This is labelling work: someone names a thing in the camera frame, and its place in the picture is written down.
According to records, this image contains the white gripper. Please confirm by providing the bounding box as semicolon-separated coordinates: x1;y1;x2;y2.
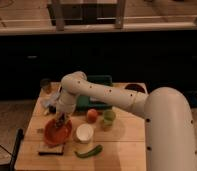
56;91;77;117

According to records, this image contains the dark grape bunch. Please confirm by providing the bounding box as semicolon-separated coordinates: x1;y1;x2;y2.
55;115;67;128

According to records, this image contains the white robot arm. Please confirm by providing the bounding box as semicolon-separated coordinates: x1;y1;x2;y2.
57;71;197;171

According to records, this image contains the red bowl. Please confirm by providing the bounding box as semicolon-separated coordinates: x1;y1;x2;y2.
43;119;72;147

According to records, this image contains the white bowl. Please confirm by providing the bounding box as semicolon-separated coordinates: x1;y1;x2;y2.
76;124;94;143

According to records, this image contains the dark brown bowl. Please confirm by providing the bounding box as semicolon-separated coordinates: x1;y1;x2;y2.
125;83;146;93

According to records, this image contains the green tray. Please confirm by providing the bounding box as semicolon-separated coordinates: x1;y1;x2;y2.
76;75;113;111

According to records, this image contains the glass jar with dark lid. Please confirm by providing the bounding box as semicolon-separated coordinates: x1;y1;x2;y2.
40;78;52;94

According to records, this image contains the red apple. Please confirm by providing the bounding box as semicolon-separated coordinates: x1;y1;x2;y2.
86;109;98;123

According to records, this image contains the green cup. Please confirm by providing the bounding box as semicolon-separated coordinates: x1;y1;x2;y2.
102;110;116;126

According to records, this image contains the black pole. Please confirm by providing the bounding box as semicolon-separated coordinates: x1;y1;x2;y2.
9;129;24;171

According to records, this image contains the green cucumber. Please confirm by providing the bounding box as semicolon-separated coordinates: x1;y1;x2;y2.
74;145;103;158

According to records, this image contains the wooden stool frame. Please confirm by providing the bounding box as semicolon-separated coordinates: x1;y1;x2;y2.
47;0;126;31

